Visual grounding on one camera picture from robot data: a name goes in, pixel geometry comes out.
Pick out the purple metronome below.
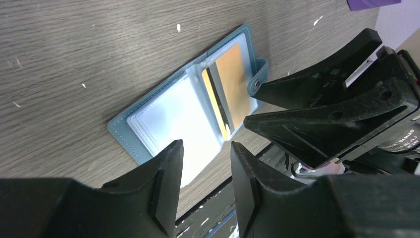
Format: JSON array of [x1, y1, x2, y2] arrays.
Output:
[[347, 0, 403, 11]]

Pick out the gold credit card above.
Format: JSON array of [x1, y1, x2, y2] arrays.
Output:
[[202, 44, 252, 141]]

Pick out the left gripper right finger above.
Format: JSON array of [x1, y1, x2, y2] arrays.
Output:
[[230, 142, 420, 238]]

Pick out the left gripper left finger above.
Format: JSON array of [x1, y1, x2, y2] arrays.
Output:
[[0, 140, 184, 238]]

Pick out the blue card holder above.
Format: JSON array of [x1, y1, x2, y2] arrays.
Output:
[[107, 24, 269, 187]]

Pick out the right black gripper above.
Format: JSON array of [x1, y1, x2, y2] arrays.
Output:
[[244, 28, 420, 179]]

